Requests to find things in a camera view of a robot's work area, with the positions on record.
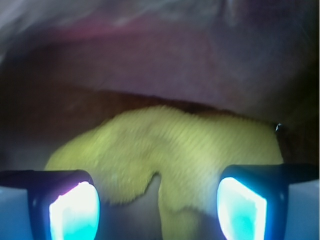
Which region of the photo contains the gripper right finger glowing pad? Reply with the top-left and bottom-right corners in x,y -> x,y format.
216,163 -> 320,240

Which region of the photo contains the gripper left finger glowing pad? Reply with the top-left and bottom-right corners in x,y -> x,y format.
0,170 -> 100,240

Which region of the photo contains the yellow microfiber cloth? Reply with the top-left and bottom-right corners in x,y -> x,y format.
45,106 -> 284,240

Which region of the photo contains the brown paper bag bin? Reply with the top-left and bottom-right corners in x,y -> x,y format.
0,0 -> 320,170

